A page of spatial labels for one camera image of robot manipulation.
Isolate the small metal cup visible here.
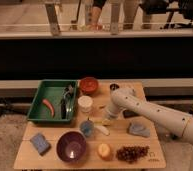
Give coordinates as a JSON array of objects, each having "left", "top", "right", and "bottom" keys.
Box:
[{"left": 109, "top": 83, "right": 120, "bottom": 91}]

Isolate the green plastic tray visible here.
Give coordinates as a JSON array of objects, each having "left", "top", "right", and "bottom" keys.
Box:
[{"left": 27, "top": 80, "right": 77, "bottom": 124}]

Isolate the wooden folding table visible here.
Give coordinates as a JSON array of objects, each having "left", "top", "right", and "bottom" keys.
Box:
[{"left": 13, "top": 81, "right": 167, "bottom": 170}]

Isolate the purple bowl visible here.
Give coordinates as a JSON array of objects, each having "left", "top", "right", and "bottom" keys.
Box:
[{"left": 56, "top": 131, "right": 87, "bottom": 163}]

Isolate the blue sponge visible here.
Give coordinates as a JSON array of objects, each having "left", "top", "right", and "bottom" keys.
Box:
[{"left": 30, "top": 133, "right": 51, "bottom": 155}]

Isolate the black handled utensil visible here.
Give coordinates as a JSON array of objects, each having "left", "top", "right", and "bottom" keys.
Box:
[{"left": 60, "top": 97, "right": 67, "bottom": 119}]

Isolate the orange peach fruit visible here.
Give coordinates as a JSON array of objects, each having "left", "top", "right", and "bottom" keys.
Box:
[{"left": 97, "top": 143, "right": 112, "bottom": 160}]

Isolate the red bowl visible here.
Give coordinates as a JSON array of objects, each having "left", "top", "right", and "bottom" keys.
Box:
[{"left": 79, "top": 77, "right": 98, "bottom": 94}]

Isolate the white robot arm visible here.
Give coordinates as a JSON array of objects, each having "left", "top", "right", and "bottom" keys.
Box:
[{"left": 105, "top": 87, "right": 193, "bottom": 171}]

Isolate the blue plastic cup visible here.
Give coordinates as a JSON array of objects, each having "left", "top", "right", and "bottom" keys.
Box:
[{"left": 80, "top": 120, "right": 94, "bottom": 137}]

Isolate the light blue cloth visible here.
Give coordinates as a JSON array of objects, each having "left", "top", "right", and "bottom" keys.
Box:
[{"left": 128, "top": 123, "right": 150, "bottom": 137}]

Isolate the bunch of dark grapes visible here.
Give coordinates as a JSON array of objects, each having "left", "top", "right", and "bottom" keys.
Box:
[{"left": 116, "top": 146, "right": 149, "bottom": 163}]

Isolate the red chili pepper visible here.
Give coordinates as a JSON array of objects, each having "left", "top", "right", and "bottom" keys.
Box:
[{"left": 42, "top": 99, "right": 55, "bottom": 117}]

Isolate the white paper cup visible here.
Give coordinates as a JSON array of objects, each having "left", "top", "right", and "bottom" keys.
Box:
[{"left": 78, "top": 96, "right": 93, "bottom": 113}]

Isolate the black rectangular block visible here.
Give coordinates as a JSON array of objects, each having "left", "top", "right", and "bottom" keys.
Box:
[{"left": 123, "top": 110, "right": 138, "bottom": 118}]

